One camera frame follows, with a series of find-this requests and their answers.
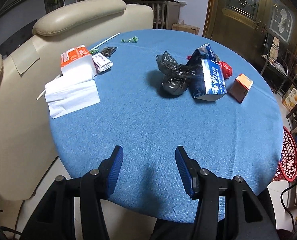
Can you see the dark small wrapper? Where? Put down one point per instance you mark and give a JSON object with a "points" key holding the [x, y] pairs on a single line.
{"points": [[108, 51]]}

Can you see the small orange brown box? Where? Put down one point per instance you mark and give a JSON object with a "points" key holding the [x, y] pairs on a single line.
{"points": [[240, 87]]}

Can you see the black metal chair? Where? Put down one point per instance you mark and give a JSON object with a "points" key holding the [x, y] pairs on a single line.
{"points": [[279, 61]]}

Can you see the blue round tablecloth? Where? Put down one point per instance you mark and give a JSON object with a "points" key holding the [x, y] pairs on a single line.
{"points": [[226, 137]]}

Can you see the yellow printed carton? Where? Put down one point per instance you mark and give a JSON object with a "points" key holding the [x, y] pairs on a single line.
{"points": [[289, 100]]}

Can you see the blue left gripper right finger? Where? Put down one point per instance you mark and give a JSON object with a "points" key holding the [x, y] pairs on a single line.
{"points": [[188, 170]]}

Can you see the white purple small packet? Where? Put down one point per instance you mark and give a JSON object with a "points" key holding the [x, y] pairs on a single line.
{"points": [[102, 63]]}

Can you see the green candy wrapper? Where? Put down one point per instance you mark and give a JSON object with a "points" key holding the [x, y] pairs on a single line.
{"points": [[134, 39]]}

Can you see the cream leather sofa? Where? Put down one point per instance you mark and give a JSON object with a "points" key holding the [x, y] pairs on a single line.
{"points": [[26, 145]]}

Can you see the white long stick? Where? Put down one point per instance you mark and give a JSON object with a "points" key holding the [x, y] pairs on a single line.
{"points": [[95, 47]]}

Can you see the white unfolded tissue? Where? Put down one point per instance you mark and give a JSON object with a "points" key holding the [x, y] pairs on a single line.
{"points": [[65, 95]]}

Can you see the red plastic bag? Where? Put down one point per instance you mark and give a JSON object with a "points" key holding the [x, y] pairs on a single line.
{"points": [[226, 69]]}

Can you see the wooden slatted cabinet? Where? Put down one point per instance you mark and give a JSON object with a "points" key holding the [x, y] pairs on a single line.
{"points": [[165, 12]]}

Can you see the cardboard box by wall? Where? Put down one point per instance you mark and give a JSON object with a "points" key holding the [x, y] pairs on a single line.
{"points": [[186, 28]]}

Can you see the orange white tissue pack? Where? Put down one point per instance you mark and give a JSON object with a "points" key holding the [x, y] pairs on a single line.
{"points": [[78, 60]]}

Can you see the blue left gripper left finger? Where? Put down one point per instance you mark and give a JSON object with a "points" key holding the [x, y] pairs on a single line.
{"points": [[109, 172]]}

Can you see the red plastic mesh basket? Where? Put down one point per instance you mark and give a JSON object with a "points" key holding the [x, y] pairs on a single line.
{"points": [[287, 164]]}

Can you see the blue toothpaste box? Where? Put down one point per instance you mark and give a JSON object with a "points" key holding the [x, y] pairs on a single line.
{"points": [[207, 81]]}

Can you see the brown wooden double door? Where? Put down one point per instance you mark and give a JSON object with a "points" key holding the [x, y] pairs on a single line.
{"points": [[242, 25]]}

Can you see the black plastic bag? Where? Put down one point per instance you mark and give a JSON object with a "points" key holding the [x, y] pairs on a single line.
{"points": [[177, 77]]}

